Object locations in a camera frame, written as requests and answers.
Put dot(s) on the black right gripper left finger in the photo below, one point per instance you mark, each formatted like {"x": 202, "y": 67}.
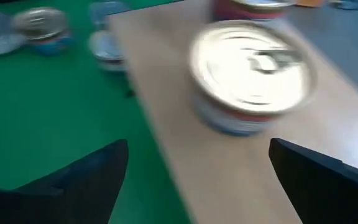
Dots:
{"x": 57, "y": 193}

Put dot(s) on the wooden shelf with black legs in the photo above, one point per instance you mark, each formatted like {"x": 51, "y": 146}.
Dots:
{"x": 228, "y": 174}

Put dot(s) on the blue label salmon can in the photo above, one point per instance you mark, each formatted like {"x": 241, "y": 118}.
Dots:
{"x": 253, "y": 9}
{"x": 109, "y": 12}
{"x": 42, "y": 28}
{"x": 250, "y": 68}

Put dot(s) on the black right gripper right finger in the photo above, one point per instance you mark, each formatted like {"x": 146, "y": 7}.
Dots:
{"x": 328, "y": 193}

